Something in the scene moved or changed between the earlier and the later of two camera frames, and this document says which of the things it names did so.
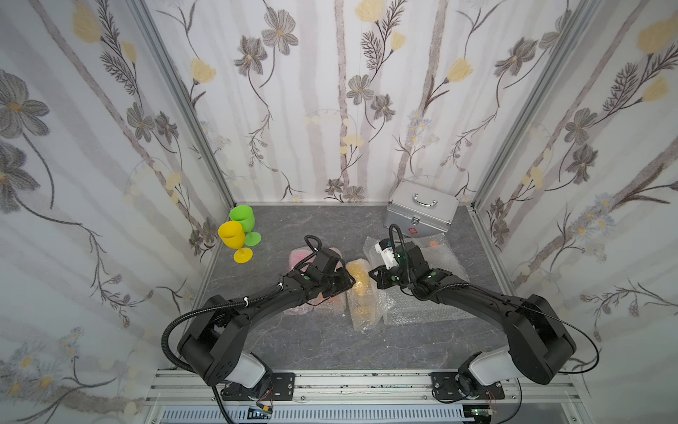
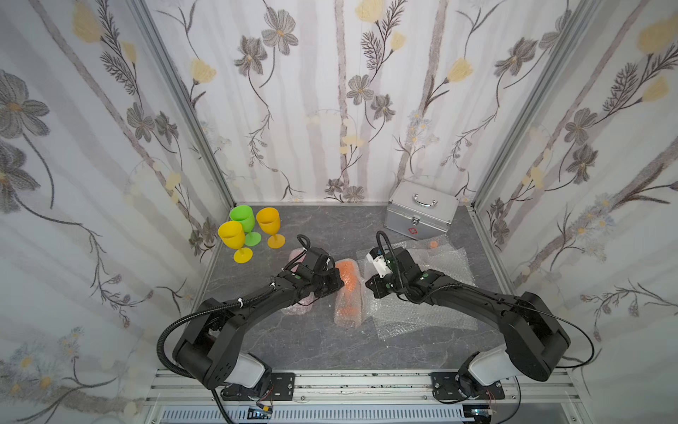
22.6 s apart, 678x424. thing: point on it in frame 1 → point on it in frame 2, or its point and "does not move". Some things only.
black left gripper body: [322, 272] does not move
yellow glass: [232, 235] does not move
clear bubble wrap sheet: [402, 307] → [452, 263]
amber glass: [365, 302] → [269, 220]
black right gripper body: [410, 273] does not move
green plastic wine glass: [244, 215] does not move
